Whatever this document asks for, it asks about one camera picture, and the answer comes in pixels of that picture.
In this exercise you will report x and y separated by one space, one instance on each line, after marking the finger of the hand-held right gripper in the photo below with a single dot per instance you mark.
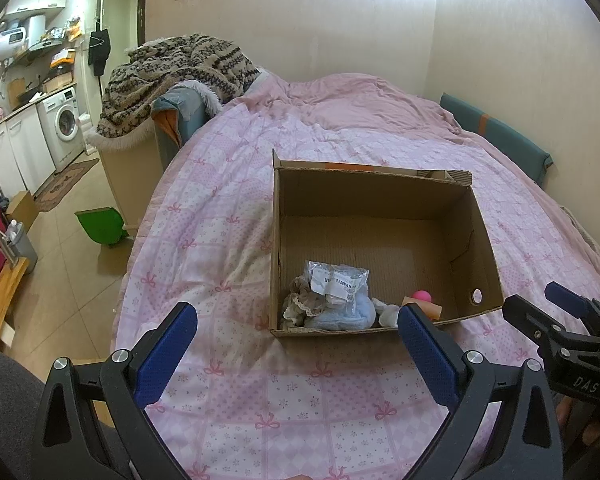
530 317
572 302

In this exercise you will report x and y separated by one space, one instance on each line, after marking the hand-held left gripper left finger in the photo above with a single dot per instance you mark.
165 355

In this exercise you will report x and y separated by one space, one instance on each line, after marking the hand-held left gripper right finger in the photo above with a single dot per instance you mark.
427 355

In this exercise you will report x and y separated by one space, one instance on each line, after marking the clear plastic packet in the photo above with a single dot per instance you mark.
335 280

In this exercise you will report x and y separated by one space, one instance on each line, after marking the beige lace scrunchie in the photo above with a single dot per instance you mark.
300 305

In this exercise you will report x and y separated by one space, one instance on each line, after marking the white soft cloth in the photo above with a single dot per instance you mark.
387 315

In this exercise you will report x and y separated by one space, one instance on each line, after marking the light blue fluffy scrunchie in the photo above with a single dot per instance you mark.
345 317

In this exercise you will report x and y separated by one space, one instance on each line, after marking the pink bow-print quilt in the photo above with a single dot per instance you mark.
220 240

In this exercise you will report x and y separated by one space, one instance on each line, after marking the green dustpan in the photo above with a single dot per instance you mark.
102 225

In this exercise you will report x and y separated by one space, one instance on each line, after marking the person's left leg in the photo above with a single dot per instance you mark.
10 410

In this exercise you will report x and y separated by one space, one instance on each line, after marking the wooden chair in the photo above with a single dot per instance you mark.
2 300

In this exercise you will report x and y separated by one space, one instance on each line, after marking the grey trash bin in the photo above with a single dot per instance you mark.
25 250

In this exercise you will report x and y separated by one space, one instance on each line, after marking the beige sofa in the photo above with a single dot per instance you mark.
130 180

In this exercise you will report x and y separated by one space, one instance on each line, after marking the teal padded headboard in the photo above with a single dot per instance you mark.
500 135

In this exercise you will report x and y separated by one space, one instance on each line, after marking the brown floor rug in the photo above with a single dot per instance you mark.
62 185

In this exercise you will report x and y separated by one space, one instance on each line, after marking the small cardboard box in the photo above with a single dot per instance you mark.
22 210

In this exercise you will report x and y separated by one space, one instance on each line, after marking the teal and orange cushion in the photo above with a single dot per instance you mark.
180 115

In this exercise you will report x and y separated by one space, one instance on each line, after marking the white kitchen cabinets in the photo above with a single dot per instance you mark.
10 155

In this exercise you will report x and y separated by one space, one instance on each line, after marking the white washing machine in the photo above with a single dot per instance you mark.
65 122

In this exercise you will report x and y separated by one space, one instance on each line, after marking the brown patterned knit blanket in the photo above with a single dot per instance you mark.
180 70

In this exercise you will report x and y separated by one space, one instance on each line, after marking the black hanging garment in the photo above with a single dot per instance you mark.
100 50

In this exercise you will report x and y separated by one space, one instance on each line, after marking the dark door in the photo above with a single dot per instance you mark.
141 17

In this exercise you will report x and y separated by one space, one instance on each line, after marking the white water heater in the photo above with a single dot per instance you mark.
36 32

